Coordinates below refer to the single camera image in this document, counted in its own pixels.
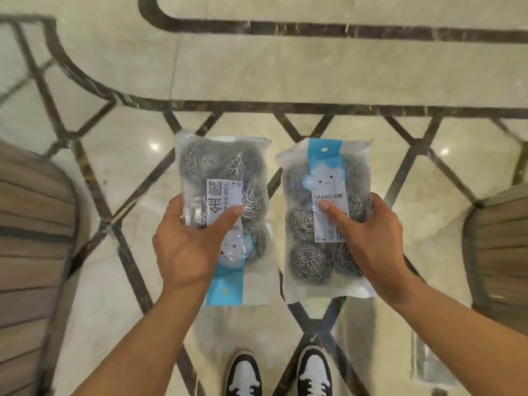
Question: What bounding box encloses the person's left hand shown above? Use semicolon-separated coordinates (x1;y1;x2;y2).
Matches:
151;195;245;295

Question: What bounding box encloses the person's right hand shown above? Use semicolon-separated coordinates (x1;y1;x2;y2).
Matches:
318;192;413;308

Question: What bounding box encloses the person's right forearm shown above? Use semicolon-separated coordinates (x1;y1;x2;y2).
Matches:
377;276;528;396

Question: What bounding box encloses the person's left forearm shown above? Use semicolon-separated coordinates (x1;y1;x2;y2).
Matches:
72;284;211;396

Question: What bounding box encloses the black and white sneaker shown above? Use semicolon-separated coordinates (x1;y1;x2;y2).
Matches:
296;345;333;396
225;353;263;396

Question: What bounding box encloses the wooden glass-edged display counter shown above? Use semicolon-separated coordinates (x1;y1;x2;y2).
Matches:
0;140;90;396

